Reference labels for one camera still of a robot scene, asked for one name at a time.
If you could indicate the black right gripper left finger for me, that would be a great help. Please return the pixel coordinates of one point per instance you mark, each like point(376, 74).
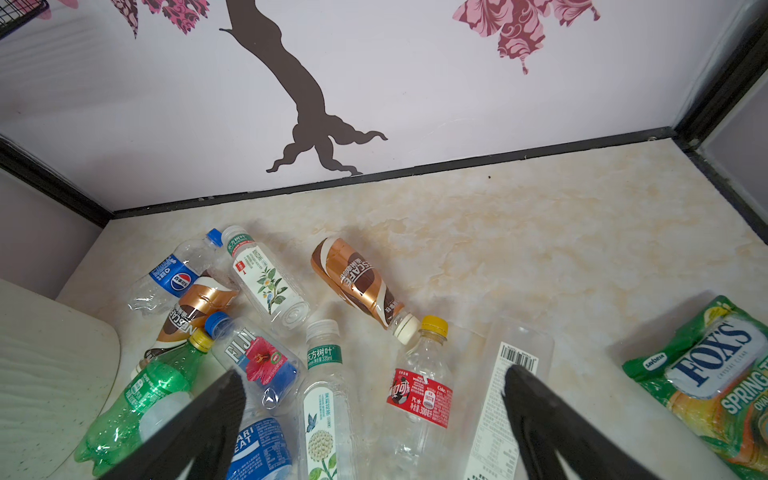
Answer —
point(200, 440)

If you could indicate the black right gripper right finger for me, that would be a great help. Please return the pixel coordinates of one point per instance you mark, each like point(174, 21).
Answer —
point(550, 434)

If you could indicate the Pocari Sweat bottle blue label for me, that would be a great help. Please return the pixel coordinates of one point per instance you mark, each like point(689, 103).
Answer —
point(261, 451)

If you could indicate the tall white frosted bottle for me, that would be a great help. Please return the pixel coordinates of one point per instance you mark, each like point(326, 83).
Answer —
point(489, 449)

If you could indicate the clear bottle green band label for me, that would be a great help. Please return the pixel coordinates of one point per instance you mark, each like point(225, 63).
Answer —
point(328, 434)

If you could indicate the clear bottle yellow cap red label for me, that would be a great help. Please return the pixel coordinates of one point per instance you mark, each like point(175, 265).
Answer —
point(418, 407)

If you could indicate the white bin with pink liner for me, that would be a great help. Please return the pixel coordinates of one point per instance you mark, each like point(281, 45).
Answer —
point(58, 366)

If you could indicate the clear Fiji water bottle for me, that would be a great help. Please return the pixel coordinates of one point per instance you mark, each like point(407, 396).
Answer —
point(272, 372)

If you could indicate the green Sprite bottle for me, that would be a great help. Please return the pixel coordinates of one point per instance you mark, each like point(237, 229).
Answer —
point(114, 435)

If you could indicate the brown Nescafe bottle left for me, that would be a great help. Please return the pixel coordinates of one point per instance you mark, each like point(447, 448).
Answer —
point(206, 296)

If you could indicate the brown nescafe bottle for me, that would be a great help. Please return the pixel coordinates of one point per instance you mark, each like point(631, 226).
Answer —
point(356, 281)
point(206, 296)

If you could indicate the clear Pepsi bottle blue label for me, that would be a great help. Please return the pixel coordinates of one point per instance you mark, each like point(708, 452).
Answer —
point(174, 275)

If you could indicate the white flower label tea bottle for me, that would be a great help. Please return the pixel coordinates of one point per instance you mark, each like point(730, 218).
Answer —
point(268, 284)

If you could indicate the green Fox's candy bag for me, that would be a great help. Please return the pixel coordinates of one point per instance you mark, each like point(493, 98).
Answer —
point(712, 375)

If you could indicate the brown Nescafe bottle right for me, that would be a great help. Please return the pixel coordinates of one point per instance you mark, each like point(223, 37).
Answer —
point(356, 281)

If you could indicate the black wire basket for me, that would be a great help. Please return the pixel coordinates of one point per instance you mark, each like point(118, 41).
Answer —
point(16, 13)

